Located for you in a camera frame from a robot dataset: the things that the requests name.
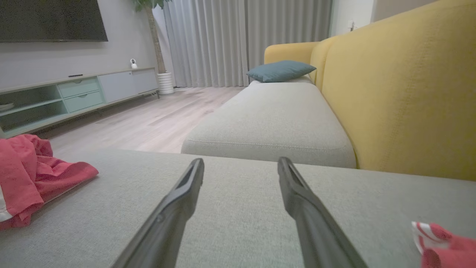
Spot black wall television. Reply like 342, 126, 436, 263
0, 0, 108, 43

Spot grey green TV cabinet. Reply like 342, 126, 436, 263
0, 67, 160, 139

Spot wide grey sofa seat cushion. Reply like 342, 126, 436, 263
0, 149, 476, 268

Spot tall indoor plant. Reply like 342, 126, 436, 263
132, 0, 172, 75

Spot white ribbed plant pot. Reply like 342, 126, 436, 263
157, 72, 175, 95

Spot long grey sofa seat cushion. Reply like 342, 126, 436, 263
181, 76, 357, 169

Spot grey curtain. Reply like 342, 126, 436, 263
163, 0, 333, 88

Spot red Bulls 23 jersey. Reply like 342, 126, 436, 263
411, 221, 476, 268

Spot teal throw pillow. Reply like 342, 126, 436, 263
247, 60, 317, 83

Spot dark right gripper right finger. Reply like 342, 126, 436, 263
277, 156, 369, 268

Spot yellow sofa backrest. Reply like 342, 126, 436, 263
322, 0, 476, 182
264, 42, 320, 75
310, 35, 337, 90

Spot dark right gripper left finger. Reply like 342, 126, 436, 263
112, 158, 205, 268

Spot red shorts with white stripe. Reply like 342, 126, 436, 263
0, 134, 99, 231

